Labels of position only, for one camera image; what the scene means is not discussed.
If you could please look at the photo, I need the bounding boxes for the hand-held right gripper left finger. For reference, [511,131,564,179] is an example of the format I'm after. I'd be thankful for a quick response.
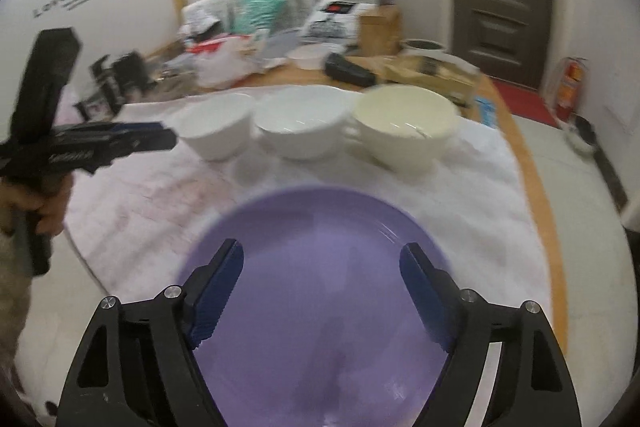
[56,238,245,427]

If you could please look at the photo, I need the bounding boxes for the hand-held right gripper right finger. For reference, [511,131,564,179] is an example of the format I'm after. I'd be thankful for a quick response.
[400,243,583,427]

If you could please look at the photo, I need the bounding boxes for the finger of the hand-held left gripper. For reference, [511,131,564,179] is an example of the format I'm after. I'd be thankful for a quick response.
[107,121,168,138]
[115,129,178,156]

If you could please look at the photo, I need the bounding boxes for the small white bowl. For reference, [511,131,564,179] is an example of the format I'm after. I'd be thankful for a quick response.
[170,93,254,162]

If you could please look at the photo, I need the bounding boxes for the purple plate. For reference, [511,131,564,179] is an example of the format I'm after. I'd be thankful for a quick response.
[172,188,463,427]

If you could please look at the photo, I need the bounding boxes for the wide white bowl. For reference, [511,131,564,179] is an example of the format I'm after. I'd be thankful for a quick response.
[254,87,358,160]

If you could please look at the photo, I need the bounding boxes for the cream bowl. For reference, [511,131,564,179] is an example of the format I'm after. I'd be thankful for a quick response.
[350,87,461,172]

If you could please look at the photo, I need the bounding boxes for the person's left forearm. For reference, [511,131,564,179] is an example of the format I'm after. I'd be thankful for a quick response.
[0,227,32,388]

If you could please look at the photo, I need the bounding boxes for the person's left hand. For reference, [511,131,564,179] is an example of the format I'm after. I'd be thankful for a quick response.
[0,172,75,238]

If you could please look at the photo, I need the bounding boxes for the black device clutter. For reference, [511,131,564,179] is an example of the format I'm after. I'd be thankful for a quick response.
[75,52,151,120]

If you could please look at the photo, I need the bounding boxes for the white fluffy mat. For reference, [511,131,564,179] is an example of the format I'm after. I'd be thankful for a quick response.
[62,84,558,358]

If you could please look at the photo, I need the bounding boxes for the white plastic bag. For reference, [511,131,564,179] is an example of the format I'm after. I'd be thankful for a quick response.
[195,34,266,88]

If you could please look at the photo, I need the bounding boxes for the grey cloth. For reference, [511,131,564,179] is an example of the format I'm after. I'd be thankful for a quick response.
[265,32,301,58]

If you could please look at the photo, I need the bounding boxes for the teal patterned pillow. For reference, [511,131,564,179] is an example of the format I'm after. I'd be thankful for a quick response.
[235,0,288,32]

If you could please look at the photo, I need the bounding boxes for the shallow white bowl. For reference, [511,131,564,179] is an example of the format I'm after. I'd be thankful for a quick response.
[289,44,346,70]

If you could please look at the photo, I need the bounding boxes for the blue packet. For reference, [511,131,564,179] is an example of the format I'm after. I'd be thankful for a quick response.
[475,97,498,128]

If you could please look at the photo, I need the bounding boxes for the black and white printed pillow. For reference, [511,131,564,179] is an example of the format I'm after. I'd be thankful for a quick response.
[302,0,368,40]

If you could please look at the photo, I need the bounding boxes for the red doormat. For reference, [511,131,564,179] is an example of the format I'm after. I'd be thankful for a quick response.
[492,77,561,128]

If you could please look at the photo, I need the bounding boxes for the flat cardboard tray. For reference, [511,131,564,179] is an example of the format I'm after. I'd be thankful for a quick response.
[380,54,483,105]

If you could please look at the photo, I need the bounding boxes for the black and white floor object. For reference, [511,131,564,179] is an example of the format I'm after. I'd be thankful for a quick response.
[567,114,601,155]

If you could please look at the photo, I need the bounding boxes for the dark rimmed white bowl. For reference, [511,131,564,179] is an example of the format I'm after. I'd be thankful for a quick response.
[401,38,447,58]

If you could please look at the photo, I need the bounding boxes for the cardboard box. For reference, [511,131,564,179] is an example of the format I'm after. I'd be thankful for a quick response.
[357,5,402,56]

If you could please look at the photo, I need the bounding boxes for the red fire extinguisher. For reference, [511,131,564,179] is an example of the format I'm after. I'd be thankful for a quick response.
[550,57,588,122]

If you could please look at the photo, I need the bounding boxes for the black wall lettering decal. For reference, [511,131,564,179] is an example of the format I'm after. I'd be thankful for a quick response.
[32,0,98,18]

